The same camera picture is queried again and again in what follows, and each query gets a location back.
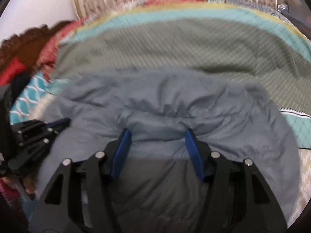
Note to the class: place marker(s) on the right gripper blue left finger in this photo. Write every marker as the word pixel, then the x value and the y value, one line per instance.
pixel 120 154

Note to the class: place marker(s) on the person's left hand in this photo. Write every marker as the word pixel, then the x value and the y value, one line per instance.
pixel 29 183

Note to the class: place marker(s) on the grey puffer jacket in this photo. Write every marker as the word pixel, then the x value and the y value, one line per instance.
pixel 157 190

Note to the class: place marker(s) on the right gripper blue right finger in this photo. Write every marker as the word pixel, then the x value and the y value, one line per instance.
pixel 194 153

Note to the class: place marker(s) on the dark garment by headboard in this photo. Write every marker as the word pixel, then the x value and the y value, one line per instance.
pixel 10 92

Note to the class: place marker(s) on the carved wooden headboard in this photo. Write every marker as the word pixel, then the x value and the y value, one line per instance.
pixel 27 46

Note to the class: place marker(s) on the striped quilted bedspread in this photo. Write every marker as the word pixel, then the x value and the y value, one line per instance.
pixel 241 45

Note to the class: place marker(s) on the red floral blanket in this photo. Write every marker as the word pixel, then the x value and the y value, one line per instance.
pixel 46 61

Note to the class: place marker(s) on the red cushion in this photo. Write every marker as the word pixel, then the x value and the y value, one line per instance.
pixel 14 68

